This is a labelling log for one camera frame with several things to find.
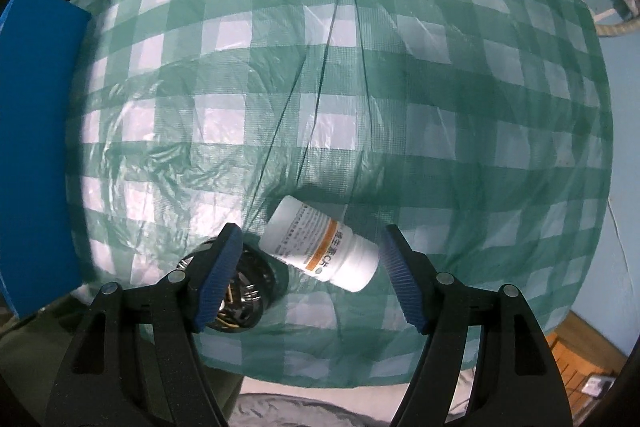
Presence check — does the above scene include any large-check green plastic tablecloth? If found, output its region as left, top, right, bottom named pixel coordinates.
left=65, top=0, right=615, bottom=390

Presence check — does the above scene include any wooden furniture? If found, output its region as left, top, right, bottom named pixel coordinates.
left=545, top=311, right=632, bottom=408

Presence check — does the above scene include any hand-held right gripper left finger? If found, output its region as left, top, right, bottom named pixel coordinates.
left=44, top=223, right=244, bottom=427

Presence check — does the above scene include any beige braided hose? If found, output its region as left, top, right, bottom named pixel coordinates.
left=595, top=11, right=640, bottom=38

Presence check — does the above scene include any grey crumpled sheet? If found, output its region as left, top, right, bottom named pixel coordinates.
left=227, top=389, right=406, bottom=427

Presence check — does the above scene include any white pill bottle orange label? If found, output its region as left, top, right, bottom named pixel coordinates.
left=261, top=196, right=381, bottom=293

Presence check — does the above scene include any black round metal object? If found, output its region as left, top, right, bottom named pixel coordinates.
left=175, top=241, right=287, bottom=334

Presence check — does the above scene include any blue storage box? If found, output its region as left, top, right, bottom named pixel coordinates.
left=0, top=0, right=92, bottom=320

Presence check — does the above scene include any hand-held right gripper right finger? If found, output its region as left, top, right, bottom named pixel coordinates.
left=382, top=224, right=573, bottom=427

